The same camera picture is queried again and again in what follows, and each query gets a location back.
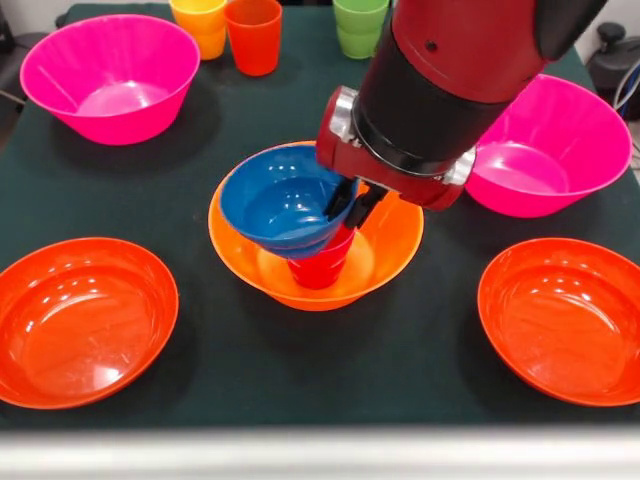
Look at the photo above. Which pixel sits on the pink large bowl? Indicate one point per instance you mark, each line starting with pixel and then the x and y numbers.
pixel 575 150
pixel 110 65

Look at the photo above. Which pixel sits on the red-orange plastic cup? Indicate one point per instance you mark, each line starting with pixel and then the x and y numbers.
pixel 252 45

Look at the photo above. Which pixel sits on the green plastic cup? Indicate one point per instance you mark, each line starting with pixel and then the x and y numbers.
pixel 357 30

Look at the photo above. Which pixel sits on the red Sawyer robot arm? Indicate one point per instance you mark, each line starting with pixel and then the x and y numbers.
pixel 450 75

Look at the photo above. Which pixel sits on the crimson plastic cup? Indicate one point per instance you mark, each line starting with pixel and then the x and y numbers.
pixel 320 272

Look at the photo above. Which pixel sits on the yellow plastic cup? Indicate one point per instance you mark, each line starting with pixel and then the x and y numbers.
pixel 200 30

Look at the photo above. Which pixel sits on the orange large bowl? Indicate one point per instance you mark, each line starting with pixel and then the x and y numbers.
pixel 390 240

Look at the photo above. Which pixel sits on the dark green tablecloth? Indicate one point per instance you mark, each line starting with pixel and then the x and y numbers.
pixel 325 375

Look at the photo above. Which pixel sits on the blue small bowl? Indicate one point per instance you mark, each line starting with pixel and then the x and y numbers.
pixel 270 200

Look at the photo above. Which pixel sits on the black pedestal foot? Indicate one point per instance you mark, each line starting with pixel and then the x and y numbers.
pixel 612 65
pixel 7 35

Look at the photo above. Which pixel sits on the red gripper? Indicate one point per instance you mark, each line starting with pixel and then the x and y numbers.
pixel 400 182

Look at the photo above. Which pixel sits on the red shallow bowl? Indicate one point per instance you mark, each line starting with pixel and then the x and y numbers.
pixel 565 325
pixel 80 325

